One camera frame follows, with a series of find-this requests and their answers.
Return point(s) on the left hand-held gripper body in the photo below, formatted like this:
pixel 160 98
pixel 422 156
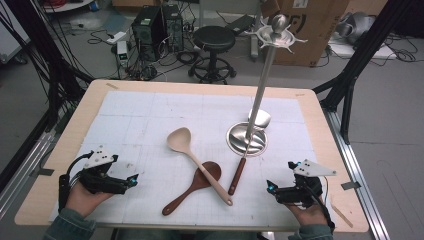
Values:
pixel 100 183

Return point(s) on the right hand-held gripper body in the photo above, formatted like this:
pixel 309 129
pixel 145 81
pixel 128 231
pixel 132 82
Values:
pixel 300 196

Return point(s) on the brown wooden spoon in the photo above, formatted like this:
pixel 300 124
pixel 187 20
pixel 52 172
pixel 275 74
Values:
pixel 180 200

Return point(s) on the beige ladle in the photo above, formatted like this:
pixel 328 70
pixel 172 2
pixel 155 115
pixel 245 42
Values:
pixel 180 140

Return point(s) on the metal utensil stand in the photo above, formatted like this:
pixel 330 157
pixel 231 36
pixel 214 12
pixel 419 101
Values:
pixel 263 83

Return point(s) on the person's right hand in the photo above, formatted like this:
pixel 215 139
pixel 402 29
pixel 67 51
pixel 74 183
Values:
pixel 310 216

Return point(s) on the person's left hand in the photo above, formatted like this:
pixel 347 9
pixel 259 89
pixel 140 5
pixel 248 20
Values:
pixel 81 201

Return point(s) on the grey tape piece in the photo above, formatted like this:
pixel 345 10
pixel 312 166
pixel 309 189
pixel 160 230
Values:
pixel 41 172
pixel 350 185

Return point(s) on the white box with green light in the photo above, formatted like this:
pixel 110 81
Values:
pixel 122 53

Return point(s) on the white power strip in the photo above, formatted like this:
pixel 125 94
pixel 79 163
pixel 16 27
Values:
pixel 116 37

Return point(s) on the wide black computer tower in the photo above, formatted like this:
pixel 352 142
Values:
pixel 148 33

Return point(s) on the cardboard box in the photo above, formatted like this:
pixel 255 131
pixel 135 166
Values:
pixel 320 33

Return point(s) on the narrow black computer tower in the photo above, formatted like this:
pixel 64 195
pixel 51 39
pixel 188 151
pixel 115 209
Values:
pixel 174 30

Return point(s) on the black round stool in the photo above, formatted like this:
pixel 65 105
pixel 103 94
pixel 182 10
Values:
pixel 214 38

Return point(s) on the black flat device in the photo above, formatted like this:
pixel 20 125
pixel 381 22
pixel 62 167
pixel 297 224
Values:
pixel 240 24

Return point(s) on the grey rounded device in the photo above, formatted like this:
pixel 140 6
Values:
pixel 355 26

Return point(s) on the white round table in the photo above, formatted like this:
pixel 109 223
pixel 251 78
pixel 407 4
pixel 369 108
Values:
pixel 66 5

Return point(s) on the aluminium rail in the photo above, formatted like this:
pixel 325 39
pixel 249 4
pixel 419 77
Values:
pixel 23 170
pixel 353 166

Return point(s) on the black metal frame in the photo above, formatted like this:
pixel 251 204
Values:
pixel 36 40
pixel 363 46

